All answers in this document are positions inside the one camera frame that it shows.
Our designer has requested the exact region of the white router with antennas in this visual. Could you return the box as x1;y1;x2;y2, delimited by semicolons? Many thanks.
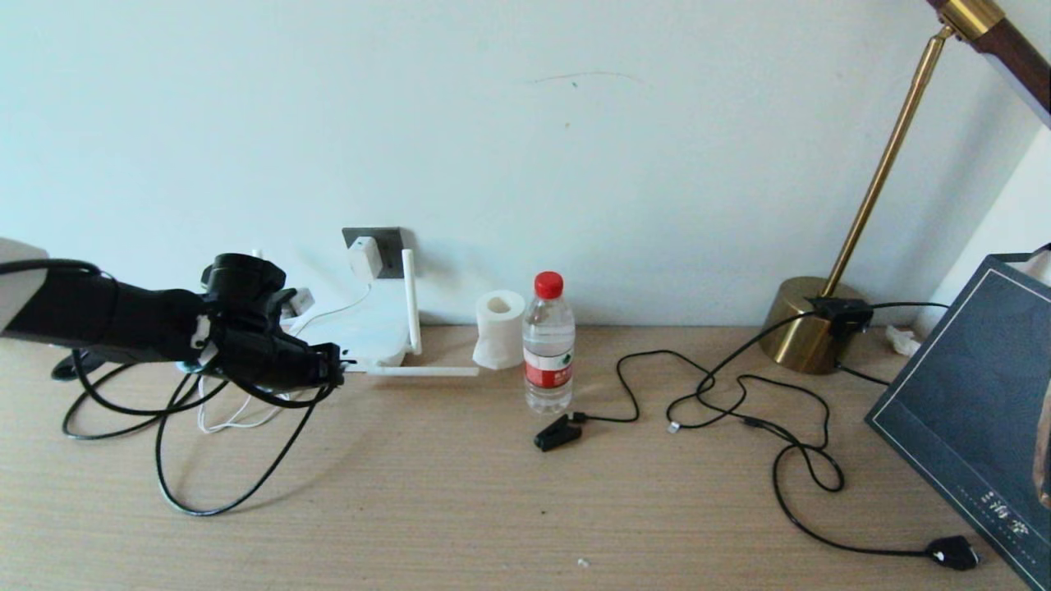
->
250;249;481;378

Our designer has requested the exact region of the black clip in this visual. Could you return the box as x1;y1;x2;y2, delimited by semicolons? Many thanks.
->
534;413;587;451

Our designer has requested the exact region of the black ethernet cable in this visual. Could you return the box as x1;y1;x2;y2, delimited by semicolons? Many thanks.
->
62;349;333;518

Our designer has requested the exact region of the black box on lamp base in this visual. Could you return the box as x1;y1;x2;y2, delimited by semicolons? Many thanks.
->
809;297;874;336

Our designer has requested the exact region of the white toilet paper roll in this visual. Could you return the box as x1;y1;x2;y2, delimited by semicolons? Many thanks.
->
472;289;527;370

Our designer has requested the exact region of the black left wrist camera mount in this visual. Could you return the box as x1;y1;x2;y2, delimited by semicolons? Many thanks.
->
264;287;298;329

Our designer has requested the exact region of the black lamp power cable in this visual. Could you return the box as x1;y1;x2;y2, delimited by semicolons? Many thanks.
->
667;302;982;572

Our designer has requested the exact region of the white power adapter with cord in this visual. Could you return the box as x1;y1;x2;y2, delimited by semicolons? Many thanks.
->
195;277;372;434

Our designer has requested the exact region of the black round desk grommet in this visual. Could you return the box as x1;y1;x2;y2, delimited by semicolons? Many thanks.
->
51;351;108;382

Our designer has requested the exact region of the red-capped water bottle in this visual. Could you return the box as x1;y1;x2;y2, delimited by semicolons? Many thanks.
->
522;271;576;415

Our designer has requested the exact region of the grey wall socket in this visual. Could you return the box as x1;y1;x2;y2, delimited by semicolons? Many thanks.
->
342;227;405;280

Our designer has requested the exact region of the brass desk lamp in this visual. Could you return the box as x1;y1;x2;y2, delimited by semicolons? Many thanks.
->
757;0;1051;375

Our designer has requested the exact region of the thin black clip cable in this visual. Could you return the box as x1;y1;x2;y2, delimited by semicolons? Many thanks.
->
575;350;846;493

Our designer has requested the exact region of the dark blue paper bag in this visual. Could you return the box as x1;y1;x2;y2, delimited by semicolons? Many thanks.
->
865;244;1051;590

